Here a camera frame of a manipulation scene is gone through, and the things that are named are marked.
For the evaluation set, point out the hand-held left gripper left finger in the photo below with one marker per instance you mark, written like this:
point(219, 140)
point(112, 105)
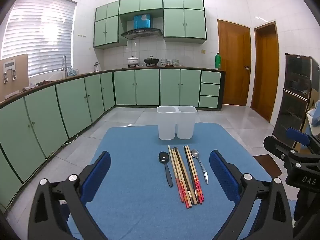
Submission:
point(96, 177)

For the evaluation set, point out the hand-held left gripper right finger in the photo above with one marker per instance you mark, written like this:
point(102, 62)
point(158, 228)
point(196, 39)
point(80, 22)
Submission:
point(223, 177)

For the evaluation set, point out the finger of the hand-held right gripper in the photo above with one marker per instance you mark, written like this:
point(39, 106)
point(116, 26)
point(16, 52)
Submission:
point(275, 147)
point(297, 135)

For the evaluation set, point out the red-tipped bamboo chopstick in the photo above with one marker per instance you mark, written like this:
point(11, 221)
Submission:
point(178, 172)
point(194, 172)
point(175, 172)

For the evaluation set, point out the dark brown wooden chopstick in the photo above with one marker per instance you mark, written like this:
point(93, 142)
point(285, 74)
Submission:
point(185, 172)
point(191, 172)
point(182, 172)

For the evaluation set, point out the metal spoon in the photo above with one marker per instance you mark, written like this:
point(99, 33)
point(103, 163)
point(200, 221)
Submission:
point(195, 153)

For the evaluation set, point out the black plastic spoon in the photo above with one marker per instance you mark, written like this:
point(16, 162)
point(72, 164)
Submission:
point(163, 157)

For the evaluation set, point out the white two-compartment utensil holder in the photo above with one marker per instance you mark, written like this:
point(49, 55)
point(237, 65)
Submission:
point(166, 125)

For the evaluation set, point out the dark brown stool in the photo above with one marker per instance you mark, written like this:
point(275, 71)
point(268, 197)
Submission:
point(266, 165)

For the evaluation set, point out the blue lace-trimmed cloth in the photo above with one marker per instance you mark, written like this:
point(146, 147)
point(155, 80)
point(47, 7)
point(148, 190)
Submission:
point(316, 113)

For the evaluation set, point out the blue table mat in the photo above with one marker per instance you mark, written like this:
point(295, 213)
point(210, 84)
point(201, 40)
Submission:
point(140, 180)

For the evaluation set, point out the black glass-door cabinet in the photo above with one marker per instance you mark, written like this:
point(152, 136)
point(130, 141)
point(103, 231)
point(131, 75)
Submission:
point(292, 87)

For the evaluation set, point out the green drawer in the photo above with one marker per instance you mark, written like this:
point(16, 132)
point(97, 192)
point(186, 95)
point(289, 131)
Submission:
point(210, 77)
point(209, 101)
point(210, 89)

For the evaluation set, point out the closed wooden door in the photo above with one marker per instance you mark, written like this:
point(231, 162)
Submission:
point(233, 62)

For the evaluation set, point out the green thermos bottle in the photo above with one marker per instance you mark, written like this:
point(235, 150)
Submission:
point(218, 61)

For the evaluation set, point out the green base cabinets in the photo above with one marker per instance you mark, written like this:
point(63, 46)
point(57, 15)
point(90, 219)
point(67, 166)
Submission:
point(147, 87)

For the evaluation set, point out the clear plastic bottle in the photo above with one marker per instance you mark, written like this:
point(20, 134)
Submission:
point(73, 72)

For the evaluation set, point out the crumpled cloth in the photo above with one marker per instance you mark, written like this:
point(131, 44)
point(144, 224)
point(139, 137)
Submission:
point(37, 85)

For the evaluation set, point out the metal sink faucet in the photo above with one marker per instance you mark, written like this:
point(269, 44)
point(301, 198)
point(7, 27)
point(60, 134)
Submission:
point(65, 67)

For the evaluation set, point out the white lidded pot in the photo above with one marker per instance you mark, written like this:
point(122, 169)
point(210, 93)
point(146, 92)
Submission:
point(133, 61)

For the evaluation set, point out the printed cardboard box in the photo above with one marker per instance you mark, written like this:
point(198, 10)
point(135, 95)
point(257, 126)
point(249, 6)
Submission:
point(21, 80)

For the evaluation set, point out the patterned ceramic bowl stack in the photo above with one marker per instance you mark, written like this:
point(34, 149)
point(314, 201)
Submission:
point(163, 62)
point(175, 62)

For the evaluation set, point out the black lidded wok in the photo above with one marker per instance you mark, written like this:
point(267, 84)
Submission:
point(151, 60)

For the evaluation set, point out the white window blind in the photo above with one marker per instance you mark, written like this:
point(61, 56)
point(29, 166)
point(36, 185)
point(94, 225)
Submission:
point(40, 35)

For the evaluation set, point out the black range hood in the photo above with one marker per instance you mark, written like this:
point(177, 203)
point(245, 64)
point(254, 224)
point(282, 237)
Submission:
point(142, 21)

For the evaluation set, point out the wooden door with frame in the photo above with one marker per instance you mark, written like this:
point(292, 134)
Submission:
point(266, 72)

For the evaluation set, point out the green wall cabinets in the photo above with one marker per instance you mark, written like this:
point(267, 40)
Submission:
point(175, 22)

